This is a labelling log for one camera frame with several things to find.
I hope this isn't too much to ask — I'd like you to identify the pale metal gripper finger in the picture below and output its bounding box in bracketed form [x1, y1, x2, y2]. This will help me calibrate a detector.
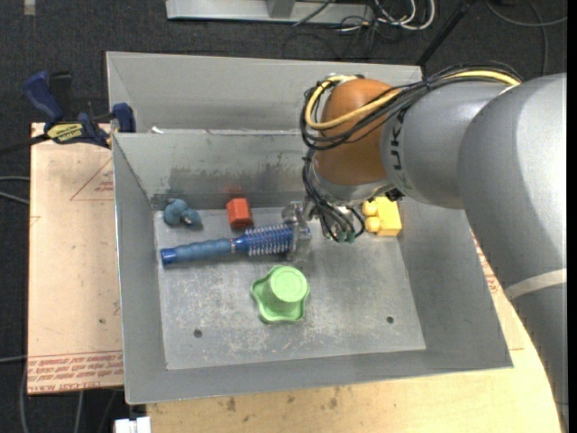
[281, 200, 313, 226]
[288, 226, 314, 262]

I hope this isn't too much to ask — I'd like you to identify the green plastic cup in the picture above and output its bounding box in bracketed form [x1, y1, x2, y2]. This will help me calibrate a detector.
[250, 264, 312, 326]

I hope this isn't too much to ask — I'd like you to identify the blue-grey toy animal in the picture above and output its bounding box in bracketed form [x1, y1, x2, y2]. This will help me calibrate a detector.
[162, 198, 204, 231]

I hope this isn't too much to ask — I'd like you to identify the yellow toy brick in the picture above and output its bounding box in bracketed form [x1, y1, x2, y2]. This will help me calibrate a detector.
[362, 195, 404, 238]

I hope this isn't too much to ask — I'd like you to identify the blue hairbrush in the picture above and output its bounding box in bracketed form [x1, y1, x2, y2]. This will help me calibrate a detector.
[160, 222, 300, 270]

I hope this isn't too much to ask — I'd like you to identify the brown cardboard board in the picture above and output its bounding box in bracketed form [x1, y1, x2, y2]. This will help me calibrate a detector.
[26, 122, 527, 397]

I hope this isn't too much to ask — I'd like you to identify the grey metal bin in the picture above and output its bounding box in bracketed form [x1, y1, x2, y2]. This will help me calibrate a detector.
[105, 51, 515, 406]

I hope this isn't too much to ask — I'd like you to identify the red toy block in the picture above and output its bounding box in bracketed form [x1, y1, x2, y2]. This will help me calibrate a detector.
[224, 196, 255, 231]

